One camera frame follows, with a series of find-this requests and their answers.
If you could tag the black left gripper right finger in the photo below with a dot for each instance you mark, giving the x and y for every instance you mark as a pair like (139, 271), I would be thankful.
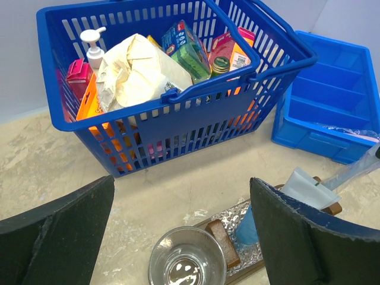
(303, 245)

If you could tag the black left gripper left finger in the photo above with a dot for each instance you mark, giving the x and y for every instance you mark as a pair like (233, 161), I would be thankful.
(59, 241)

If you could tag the blue toothpaste tube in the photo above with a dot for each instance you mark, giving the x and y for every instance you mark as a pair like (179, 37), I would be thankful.
(246, 232)

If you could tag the clear acrylic toothbrush holder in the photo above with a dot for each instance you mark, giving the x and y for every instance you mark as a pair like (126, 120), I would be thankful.
(227, 244)

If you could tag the white toothbrush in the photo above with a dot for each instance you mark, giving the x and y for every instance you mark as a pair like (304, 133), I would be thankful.
(369, 162)

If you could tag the clear plastic cup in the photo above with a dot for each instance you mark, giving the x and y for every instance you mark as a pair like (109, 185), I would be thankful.
(187, 255)

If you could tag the oval wooden tray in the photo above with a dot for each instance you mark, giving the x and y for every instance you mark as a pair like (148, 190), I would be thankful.
(251, 259)

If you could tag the blue plastic divided bin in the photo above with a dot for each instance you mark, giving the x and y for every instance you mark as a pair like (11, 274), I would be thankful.
(339, 91)

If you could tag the orange scrub pack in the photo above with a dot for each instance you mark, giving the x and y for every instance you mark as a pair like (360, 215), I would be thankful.
(89, 108)

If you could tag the blue plastic shopping basket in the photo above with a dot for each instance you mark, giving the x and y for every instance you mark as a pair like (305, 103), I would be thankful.
(176, 124)

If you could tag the magenta small box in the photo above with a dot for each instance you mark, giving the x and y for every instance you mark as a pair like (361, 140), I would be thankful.
(78, 77)

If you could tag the white crumpled paper bag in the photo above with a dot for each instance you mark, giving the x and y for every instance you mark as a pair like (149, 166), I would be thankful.
(136, 71)

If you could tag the white pump dispenser bottle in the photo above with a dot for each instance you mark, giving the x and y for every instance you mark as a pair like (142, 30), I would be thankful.
(94, 54)

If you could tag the orange cardboard box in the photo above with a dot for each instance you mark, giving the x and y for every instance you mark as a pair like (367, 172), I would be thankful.
(238, 58)

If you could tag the green glass bottle gold cap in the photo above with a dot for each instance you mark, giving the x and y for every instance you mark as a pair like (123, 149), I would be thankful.
(220, 66)

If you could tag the pink scrubber pack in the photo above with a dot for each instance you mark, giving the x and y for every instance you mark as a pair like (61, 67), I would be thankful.
(221, 46)

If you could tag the yellow snack packet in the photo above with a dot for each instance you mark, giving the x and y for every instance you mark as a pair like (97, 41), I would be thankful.
(153, 42)

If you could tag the green sponge pack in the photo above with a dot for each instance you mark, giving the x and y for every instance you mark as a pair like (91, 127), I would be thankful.
(184, 46)

